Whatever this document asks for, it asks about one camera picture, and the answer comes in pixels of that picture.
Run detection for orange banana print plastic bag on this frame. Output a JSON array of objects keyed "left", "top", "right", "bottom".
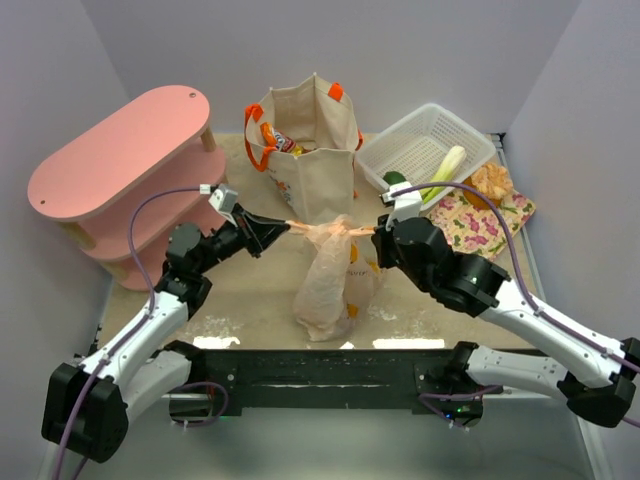
[{"left": 289, "top": 215, "right": 383, "bottom": 342}]

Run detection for orange yellow snack bag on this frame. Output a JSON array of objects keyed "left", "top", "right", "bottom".
[{"left": 260, "top": 122, "right": 307, "bottom": 156}]

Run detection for canvas tote bag orange handles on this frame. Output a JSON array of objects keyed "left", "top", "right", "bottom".
[{"left": 244, "top": 74, "right": 363, "bottom": 224}]

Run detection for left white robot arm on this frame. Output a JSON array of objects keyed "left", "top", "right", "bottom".
[{"left": 41, "top": 205, "right": 291, "bottom": 463}]

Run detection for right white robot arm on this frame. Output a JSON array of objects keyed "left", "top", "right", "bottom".
[{"left": 372, "top": 215, "right": 639, "bottom": 428}]

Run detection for floral pattern tray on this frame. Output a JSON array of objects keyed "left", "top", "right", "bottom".
[{"left": 426, "top": 189, "right": 536, "bottom": 260}]

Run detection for dark green lime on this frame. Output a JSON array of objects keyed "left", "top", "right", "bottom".
[{"left": 383, "top": 171, "right": 406, "bottom": 186}]

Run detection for pink three tier shelf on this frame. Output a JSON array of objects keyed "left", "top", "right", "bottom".
[{"left": 27, "top": 85, "right": 226, "bottom": 291}]

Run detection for green celery stalks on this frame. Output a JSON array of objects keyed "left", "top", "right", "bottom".
[{"left": 421, "top": 145, "right": 467, "bottom": 204}]

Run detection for white plastic basket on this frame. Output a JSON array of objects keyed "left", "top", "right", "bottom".
[{"left": 355, "top": 103, "right": 496, "bottom": 192}]

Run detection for orange frosted muffin toy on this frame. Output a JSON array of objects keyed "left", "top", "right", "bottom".
[{"left": 463, "top": 162, "right": 514, "bottom": 210}]

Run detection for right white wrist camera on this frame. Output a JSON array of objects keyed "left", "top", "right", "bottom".
[{"left": 381, "top": 181, "right": 423, "bottom": 231}]

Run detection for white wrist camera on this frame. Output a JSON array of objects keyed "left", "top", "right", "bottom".
[
  {"left": 199, "top": 183, "right": 238, "bottom": 226},
  {"left": 381, "top": 181, "right": 423, "bottom": 231}
]

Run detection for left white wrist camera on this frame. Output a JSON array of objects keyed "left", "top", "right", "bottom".
[{"left": 199, "top": 183, "right": 238, "bottom": 226}]

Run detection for black base mount frame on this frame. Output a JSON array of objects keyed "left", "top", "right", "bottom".
[{"left": 166, "top": 341, "right": 506, "bottom": 422}]

